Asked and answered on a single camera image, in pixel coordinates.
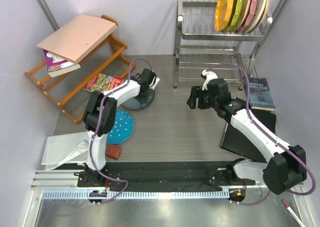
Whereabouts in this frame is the dark blue paperback book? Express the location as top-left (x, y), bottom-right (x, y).
top-left (244, 77), bottom-right (276, 112)

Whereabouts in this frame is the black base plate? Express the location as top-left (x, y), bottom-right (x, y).
top-left (74, 161), bottom-right (255, 193)

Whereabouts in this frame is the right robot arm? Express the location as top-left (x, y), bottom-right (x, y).
top-left (186, 78), bottom-right (307, 195)

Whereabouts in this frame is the black box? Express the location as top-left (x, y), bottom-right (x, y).
top-left (220, 109), bottom-right (277, 163)

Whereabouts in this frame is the pink folder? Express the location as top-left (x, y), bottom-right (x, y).
top-left (36, 14), bottom-right (117, 64)

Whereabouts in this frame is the wooden rack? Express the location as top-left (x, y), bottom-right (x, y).
top-left (25, 15), bottom-right (130, 124)

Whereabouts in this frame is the orange dotted plate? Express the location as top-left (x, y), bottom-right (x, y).
top-left (214, 0), bottom-right (234, 32)

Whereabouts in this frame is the white cloth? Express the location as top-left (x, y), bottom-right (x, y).
top-left (41, 131), bottom-right (89, 171)

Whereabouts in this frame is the blue dotted plate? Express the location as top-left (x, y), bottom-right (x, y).
top-left (106, 109), bottom-right (134, 145)

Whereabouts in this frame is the brown square block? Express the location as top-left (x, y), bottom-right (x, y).
top-left (105, 144), bottom-right (122, 160)

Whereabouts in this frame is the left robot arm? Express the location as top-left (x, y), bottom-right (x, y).
top-left (82, 68), bottom-right (160, 187)

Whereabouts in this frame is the cream blue rimmed plate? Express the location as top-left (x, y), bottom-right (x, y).
top-left (246, 0), bottom-right (267, 33)

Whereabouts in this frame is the red comic book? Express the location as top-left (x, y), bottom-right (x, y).
top-left (83, 73), bottom-right (124, 92)

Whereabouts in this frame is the pink dotted plate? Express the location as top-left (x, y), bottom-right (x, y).
top-left (240, 0), bottom-right (257, 33)

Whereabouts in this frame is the red white marker pen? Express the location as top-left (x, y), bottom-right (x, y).
top-left (281, 199), bottom-right (306, 227)

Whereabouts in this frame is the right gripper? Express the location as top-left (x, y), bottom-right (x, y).
top-left (187, 85), bottom-right (219, 110)

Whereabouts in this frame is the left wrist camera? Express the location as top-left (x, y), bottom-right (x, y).
top-left (149, 76), bottom-right (160, 90)

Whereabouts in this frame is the cream floral plate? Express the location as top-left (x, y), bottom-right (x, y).
top-left (236, 0), bottom-right (251, 32)

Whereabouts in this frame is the metal dish rack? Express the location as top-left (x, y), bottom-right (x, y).
top-left (173, 0), bottom-right (273, 89)

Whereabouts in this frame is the purple white book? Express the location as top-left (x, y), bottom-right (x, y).
top-left (43, 50), bottom-right (81, 78)

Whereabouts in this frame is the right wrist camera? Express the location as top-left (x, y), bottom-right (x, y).
top-left (201, 69), bottom-right (218, 91)

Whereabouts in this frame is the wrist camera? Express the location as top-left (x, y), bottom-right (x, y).
top-left (201, 69), bottom-right (218, 91)
top-left (149, 76), bottom-right (160, 90)

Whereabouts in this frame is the dark blue-grey plate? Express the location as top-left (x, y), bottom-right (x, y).
top-left (121, 87), bottom-right (155, 111)

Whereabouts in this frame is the green dotted plate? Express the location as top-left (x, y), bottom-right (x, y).
top-left (226, 0), bottom-right (243, 32)

